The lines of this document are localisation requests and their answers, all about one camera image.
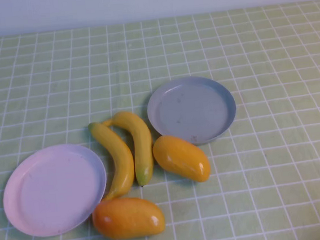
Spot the yellow banana with green end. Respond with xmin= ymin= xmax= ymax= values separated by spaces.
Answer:
xmin=102 ymin=108 xmax=157 ymax=190

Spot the yellow mango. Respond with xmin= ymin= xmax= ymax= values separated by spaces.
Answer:
xmin=151 ymin=131 xmax=212 ymax=187

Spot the yellow banana with yellow stem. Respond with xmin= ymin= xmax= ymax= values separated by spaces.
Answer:
xmin=88 ymin=119 xmax=138 ymax=202

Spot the orange-tinted mango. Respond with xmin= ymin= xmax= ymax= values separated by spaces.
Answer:
xmin=91 ymin=194 xmax=167 ymax=240

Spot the blue-grey round plate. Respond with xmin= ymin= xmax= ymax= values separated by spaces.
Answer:
xmin=144 ymin=72 xmax=240 ymax=150

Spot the pink round plate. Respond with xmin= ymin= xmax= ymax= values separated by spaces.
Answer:
xmin=0 ymin=140 xmax=112 ymax=240

